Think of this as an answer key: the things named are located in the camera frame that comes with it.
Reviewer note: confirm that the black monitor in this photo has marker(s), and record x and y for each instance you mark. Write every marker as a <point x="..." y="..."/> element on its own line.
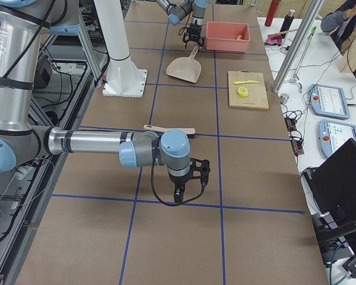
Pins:
<point x="333" y="184"/>

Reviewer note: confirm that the near teach pendant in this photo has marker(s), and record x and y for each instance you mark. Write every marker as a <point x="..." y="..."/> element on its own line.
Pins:
<point x="333" y="134"/>

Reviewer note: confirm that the pink cloth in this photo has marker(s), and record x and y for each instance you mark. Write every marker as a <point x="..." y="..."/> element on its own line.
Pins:
<point x="274" y="40"/>

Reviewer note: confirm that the lemon slices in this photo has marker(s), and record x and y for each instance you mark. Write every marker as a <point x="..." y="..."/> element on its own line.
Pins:
<point x="242" y="92"/>

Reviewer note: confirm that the black bottle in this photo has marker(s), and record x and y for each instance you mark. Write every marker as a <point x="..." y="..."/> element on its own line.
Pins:
<point x="287" y="20"/>

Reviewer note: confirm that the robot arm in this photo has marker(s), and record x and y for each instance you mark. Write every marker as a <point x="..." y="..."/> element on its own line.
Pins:
<point x="176" y="14"/>
<point x="22" y="23"/>

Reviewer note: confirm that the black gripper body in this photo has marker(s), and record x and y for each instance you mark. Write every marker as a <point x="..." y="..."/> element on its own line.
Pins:
<point x="177" y="180"/>
<point x="193" y="31"/>

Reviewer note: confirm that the red bottle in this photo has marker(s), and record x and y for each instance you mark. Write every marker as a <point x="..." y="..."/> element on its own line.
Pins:
<point x="271" y="12"/>

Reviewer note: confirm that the teach pendant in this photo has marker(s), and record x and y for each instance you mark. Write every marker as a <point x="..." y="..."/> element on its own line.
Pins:
<point x="328" y="101"/>
<point x="333" y="134"/>

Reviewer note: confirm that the bamboo cutting board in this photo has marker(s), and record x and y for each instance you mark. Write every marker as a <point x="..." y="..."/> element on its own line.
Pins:
<point x="257" y="98"/>

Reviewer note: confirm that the metal reacher grabber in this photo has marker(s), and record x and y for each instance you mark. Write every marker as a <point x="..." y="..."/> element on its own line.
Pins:
<point x="295" y="78"/>

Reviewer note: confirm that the beige dustpan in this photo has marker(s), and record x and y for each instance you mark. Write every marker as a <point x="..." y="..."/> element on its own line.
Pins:
<point x="185" y="68"/>

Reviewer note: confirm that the aluminium frame post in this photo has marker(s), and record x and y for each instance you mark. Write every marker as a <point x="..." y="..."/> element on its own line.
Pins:
<point x="303" y="30"/>

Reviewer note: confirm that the far teach pendant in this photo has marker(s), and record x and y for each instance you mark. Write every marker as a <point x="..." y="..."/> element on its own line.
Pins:
<point x="328" y="101"/>

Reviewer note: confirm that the yellow plastic knife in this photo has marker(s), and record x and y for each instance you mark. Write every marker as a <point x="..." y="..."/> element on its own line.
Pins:
<point x="246" y="82"/>

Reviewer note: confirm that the seated person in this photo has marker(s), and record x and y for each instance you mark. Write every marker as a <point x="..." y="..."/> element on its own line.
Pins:
<point x="341" y="25"/>

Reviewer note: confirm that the pink plastic bin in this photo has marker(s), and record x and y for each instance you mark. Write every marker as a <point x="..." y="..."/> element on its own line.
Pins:
<point x="221" y="36"/>

